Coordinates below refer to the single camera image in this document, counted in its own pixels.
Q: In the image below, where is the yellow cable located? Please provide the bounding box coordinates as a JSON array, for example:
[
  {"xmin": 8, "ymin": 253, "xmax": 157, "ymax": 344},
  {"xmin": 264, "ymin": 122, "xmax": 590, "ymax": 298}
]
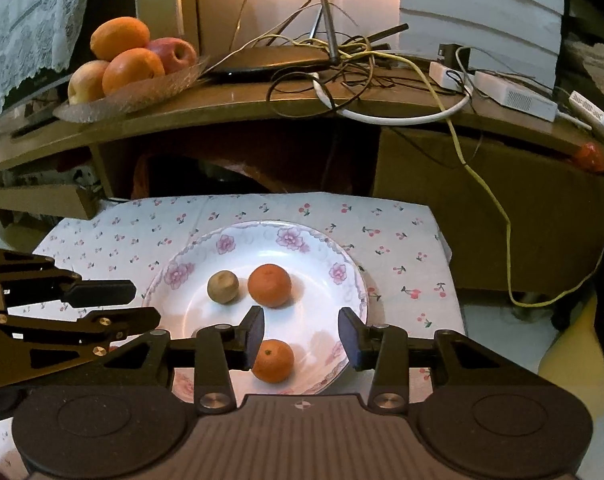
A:
[{"xmin": 217, "ymin": 35, "xmax": 604, "ymax": 309}]

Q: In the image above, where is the cherry print cloth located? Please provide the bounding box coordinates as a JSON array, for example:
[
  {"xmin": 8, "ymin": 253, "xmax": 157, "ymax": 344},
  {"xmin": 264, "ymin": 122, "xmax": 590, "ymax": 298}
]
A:
[{"xmin": 0, "ymin": 191, "xmax": 471, "ymax": 467}]

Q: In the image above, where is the brown kiwi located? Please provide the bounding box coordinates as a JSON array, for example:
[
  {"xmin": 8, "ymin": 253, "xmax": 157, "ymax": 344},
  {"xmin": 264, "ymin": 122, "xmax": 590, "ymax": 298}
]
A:
[{"xmin": 207, "ymin": 270, "xmax": 241, "ymax": 305}]

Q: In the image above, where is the black router with antennas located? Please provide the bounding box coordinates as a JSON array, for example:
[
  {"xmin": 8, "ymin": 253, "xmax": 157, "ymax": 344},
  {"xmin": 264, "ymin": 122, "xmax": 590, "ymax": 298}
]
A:
[{"xmin": 197, "ymin": 0, "xmax": 411, "ymax": 84}]

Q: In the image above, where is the orange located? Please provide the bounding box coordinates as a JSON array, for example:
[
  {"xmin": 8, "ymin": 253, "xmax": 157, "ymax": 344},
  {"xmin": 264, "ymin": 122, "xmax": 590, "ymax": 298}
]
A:
[
  {"xmin": 90, "ymin": 16, "xmax": 151, "ymax": 61},
  {"xmin": 102, "ymin": 48, "xmax": 166, "ymax": 96}
]

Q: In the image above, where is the small mandarin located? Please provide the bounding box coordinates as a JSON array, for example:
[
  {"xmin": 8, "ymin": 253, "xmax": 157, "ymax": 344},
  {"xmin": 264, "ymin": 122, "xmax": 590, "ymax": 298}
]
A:
[{"xmin": 252, "ymin": 339, "xmax": 296, "ymax": 384}]

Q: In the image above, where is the glass fruit dish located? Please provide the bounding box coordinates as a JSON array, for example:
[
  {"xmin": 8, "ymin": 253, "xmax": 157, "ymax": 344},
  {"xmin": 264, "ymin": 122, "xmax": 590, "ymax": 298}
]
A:
[{"xmin": 52, "ymin": 55, "xmax": 211, "ymax": 124}]

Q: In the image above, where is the white cable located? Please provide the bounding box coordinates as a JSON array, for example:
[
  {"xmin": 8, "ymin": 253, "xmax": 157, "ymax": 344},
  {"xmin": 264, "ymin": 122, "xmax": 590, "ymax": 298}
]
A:
[{"xmin": 314, "ymin": 72, "xmax": 476, "ymax": 124}]

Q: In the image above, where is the wooden desk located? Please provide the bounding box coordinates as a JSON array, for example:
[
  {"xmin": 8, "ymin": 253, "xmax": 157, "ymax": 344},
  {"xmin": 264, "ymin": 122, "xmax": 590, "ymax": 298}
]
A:
[{"xmin": 0, "ymin": 50, "xmax": 604, "ymax": 297}]

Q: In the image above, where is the large mandarin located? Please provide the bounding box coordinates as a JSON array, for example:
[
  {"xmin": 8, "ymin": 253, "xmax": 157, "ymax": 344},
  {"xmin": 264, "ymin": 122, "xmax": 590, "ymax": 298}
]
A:
[{"xmin": 247, "ymin": 263, "xmax": 293, "ymax": 309}]

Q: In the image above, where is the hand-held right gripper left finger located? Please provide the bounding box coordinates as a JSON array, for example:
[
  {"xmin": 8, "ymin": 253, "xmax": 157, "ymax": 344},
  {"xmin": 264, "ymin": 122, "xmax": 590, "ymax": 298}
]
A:
[{"xmin": 102, "ymin": 305, "xmax": 266, "ymax": 413}]

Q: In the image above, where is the small red object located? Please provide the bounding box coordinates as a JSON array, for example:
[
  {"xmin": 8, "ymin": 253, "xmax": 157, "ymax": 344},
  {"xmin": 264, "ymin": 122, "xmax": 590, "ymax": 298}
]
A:
[{"xmin": 574, "ymin": 142, "xmax": 604, "ymax": 174}]

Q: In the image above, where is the large white power adapter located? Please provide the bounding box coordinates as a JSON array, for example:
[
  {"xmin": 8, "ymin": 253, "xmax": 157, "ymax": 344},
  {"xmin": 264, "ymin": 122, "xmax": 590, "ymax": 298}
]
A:
[{"xmin": 474, "ymin": 70, "xmax": 559, "ymax": 123}]

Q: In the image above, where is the white lace cloth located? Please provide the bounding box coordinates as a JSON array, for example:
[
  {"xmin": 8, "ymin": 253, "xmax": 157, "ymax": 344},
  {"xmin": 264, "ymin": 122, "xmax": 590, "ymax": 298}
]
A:
[{"xmin": 0, "ymin": 0, "xmax": 94, "ymax": 112}]

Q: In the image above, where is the white plug-in device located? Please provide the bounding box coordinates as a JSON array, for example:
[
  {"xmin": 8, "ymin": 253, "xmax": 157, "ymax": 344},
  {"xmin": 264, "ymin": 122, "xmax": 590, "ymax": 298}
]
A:
[{"xmin": 566, "ymin": 89, "xmax": 604, "ymax": 154}]

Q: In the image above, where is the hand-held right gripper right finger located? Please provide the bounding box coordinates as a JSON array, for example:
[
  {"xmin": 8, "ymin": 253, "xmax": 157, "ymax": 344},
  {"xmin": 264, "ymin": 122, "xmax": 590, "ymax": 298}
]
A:
[{"xmin": 337, "ymin": 306, "xmax": 539, "ymax": 414}]

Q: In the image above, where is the red apple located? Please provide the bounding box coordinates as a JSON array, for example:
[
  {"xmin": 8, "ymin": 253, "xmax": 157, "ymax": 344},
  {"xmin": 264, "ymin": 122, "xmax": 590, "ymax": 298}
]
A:
[{"xmin": 147, "ymin": 37, "xmax": 199, "ymax": 75}]

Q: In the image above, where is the white foam board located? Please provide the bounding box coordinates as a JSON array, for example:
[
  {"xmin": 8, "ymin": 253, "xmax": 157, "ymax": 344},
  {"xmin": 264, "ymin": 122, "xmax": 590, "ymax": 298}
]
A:
[{"xmin": 398, "ymin": 0, "xmax": 566, "ymax": 92}]

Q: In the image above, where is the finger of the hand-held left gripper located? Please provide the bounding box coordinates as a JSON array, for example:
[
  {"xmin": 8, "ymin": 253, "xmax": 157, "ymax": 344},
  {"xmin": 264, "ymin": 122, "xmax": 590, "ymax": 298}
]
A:
[
  {"xmin": 0, "ymin": 246, "xmax": 137, "ymax": 312},
  {"xmin": 0, "ymin": 307, "xmax": 162, "ymax": 392}
]

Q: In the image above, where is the small white adapter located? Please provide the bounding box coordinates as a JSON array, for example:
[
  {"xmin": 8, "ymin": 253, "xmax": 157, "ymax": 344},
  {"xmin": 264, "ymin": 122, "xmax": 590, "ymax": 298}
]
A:
[{"xmin": 429, "ymin": 61, "xmax": 469, "ymax": 94}]

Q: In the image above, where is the brown cardboard box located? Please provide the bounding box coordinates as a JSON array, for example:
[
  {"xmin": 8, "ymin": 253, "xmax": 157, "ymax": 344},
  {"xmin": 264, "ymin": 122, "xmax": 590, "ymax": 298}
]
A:
[{"xmin": 0, "ymin": 182, "xmax": 104, "ymax": 221}]

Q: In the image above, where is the white floral plate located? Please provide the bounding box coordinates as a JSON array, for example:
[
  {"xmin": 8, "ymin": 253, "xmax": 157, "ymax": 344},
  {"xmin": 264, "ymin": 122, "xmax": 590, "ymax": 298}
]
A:
[{"xmin": 142, "ymin": 220, "xmax": 371, "ymax": 396}]

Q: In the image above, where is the yellow apple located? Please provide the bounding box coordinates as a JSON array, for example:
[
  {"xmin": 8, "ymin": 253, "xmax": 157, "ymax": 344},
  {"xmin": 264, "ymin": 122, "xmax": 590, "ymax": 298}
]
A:
[{"xmin": 67, "ymin": 60, "xmax": 111, "ymax": 106}]

